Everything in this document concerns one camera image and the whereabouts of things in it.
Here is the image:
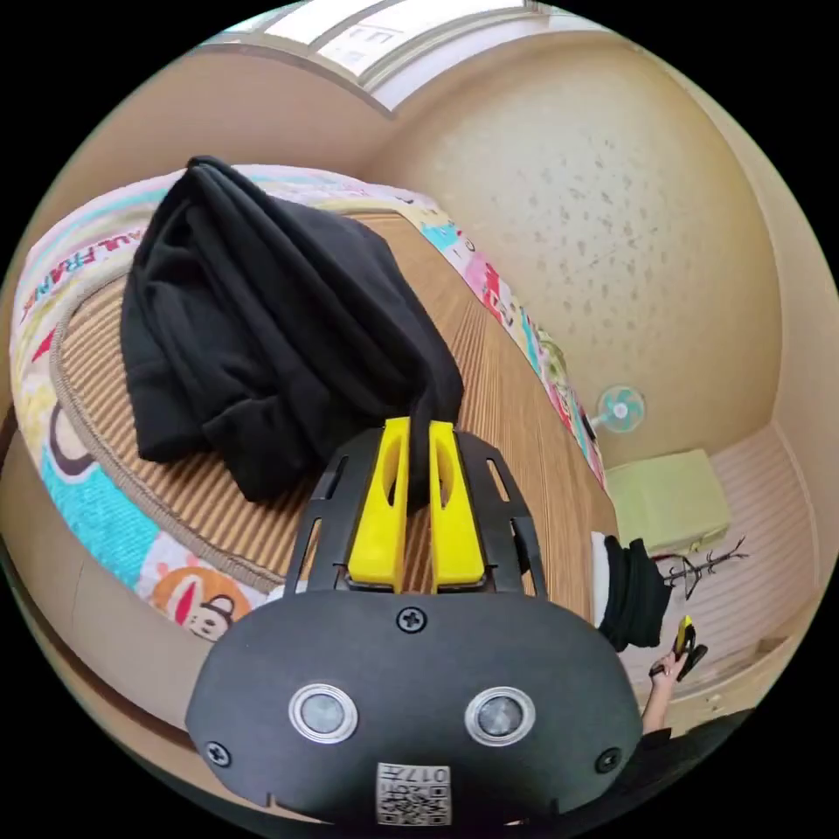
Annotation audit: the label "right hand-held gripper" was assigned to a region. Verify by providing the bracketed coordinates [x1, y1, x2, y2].
[673, 614, 711, 683]

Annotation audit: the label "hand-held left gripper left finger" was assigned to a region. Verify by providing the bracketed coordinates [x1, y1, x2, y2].
[346, 416, 413, 589]

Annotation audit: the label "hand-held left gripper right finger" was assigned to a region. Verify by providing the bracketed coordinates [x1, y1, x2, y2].
[428, 421, 489, 589]

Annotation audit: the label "black pants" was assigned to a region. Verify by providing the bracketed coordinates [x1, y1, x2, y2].
[120, 154, 466, 506]

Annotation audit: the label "person's right forearm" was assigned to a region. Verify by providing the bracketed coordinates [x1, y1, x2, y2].
[640, 684, 679, 735]

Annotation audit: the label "person's right hand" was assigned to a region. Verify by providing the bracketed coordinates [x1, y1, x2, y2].
[648, 648, 684, 690]

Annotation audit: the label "black coat stand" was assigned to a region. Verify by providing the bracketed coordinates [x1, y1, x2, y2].
[660, 535, 752, 601]

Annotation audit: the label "pile of clothes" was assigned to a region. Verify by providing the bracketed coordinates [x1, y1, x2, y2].
[590, 531, 675, 654]

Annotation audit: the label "person's body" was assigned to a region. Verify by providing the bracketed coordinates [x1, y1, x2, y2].
[613, 706, 778, 817]

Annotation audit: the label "light green box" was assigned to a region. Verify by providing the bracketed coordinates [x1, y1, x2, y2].
[602, 448, 732, 556]

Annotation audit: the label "bed with mat and printed sheet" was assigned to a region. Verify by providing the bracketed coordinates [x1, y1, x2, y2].
[9, 163, 622, 641]

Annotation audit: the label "teal standing fan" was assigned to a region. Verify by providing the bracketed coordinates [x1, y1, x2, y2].
[585, 385, 647, 441]

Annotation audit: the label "window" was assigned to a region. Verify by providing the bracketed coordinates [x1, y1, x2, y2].
[195, 0, 549, 121]

